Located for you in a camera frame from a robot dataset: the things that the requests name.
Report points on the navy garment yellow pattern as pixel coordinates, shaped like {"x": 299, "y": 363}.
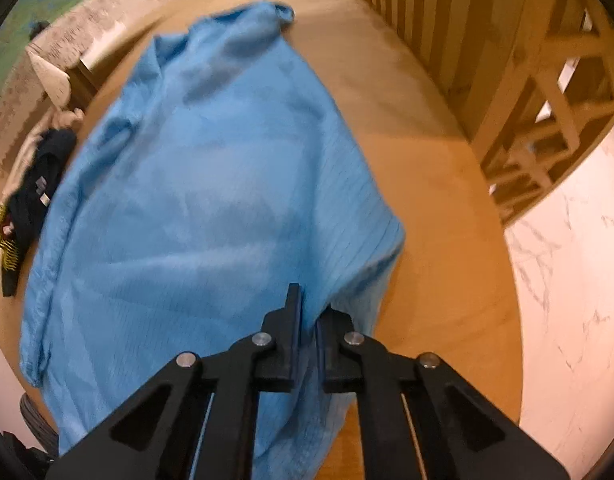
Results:
{"x": 37, "y": 195}

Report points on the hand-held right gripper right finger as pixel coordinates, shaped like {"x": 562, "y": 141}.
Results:
{"x": 329, "y": 340}

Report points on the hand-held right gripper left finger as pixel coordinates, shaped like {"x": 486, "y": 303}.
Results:
{"x": 293, "y": 330}

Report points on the blue pinstriped jacket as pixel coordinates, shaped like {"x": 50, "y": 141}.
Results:
{"x": 212, "y": 185}

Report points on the white lace tablecloth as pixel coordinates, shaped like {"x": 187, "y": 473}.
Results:
{"x": 87, "y": 25}

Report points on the person's black jacket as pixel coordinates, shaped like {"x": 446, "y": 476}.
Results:
{"x": 22, "y": 460}

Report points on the wooden railing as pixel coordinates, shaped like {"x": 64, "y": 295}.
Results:
{"x": 462, "y": 35}

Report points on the person's left leg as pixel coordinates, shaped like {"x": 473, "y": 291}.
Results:
{"x": 37, "y": 417}

